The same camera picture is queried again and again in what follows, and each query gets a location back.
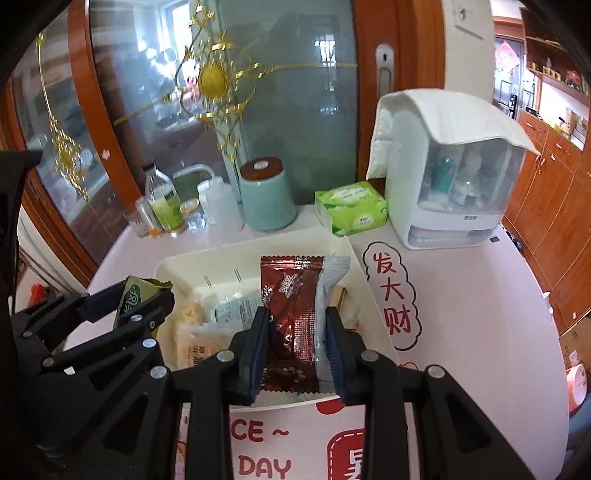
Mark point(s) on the glass door with small ornament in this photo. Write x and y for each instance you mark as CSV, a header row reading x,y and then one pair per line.
x,y
46,115

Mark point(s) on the red paper decoration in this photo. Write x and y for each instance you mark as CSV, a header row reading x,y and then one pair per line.
x,y
506,55

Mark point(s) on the pink plastic object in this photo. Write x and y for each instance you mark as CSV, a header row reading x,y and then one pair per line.
x,y
577,387

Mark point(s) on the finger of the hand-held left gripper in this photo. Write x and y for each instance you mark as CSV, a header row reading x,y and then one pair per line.
x,y
134,330
97,304

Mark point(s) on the glass cup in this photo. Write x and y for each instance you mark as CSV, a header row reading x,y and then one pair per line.
x,y
131,221

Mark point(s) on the white and blue snack packet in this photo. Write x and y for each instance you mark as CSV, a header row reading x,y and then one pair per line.
x,y
333,274

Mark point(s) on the glass door with large ornament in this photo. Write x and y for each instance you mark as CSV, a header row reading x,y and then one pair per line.
x,y
300,115

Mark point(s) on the green tissue pack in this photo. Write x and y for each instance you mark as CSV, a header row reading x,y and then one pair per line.
x,y
353,207

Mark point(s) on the green label bottle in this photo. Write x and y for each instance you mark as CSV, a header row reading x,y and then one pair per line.
x,y
166,207

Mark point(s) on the dark entrance door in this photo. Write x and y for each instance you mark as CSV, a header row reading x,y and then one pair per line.
x,y
505,87

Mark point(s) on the small glass jar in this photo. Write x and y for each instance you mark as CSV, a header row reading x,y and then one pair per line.
x,y
193,217

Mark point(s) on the teal canister with brown lid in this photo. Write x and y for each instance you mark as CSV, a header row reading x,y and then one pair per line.
x,y
268,198

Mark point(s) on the white folded cloth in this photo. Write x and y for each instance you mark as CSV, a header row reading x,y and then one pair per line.
x,y
443,115

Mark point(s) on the green snack packet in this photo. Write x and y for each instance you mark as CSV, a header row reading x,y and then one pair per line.
x,y
134,295

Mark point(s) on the orange pastry packet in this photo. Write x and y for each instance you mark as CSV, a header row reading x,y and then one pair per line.
x,y
347,300

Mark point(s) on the clear puff snack packet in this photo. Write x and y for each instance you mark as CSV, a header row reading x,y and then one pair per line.
x,y
191,314

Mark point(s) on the white cosmetics organizer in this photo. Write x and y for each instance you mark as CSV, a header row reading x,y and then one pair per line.
x,y
415,207

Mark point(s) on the pale blue snack packet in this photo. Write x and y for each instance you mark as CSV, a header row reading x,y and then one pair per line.
x,y
231,311

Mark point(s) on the white squeeze bottle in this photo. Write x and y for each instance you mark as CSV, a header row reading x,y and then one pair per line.
x,y
228,207

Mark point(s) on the beige cracker packet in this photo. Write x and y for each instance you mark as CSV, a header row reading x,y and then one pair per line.
x,y
203,344

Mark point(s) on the dark red snack packet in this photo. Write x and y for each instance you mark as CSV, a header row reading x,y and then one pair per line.
x,y
295,314

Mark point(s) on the white plastic storage box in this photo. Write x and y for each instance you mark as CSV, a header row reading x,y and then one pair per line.
x,y
212,272

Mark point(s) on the wooden wall cabinet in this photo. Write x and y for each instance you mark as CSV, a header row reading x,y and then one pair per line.
x,y
549,207

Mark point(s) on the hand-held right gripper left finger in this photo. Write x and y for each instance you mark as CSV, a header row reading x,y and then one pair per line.
x,y
258,357

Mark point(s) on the cardboard box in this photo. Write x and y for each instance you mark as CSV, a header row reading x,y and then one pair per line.
x,y
577,341

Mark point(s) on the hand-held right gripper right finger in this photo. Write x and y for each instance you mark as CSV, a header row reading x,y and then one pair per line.
x,y
335,357

